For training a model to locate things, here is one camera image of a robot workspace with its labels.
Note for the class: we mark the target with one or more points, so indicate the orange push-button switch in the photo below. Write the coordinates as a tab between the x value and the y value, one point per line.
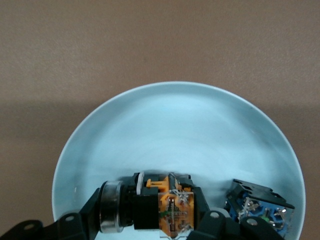
175	212

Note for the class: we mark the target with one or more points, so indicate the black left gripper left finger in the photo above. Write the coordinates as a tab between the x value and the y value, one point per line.
75	227

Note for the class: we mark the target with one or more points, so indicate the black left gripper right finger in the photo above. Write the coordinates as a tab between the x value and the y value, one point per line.
215	227

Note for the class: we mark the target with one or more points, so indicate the light blue round plate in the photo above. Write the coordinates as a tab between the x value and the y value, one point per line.
175	137

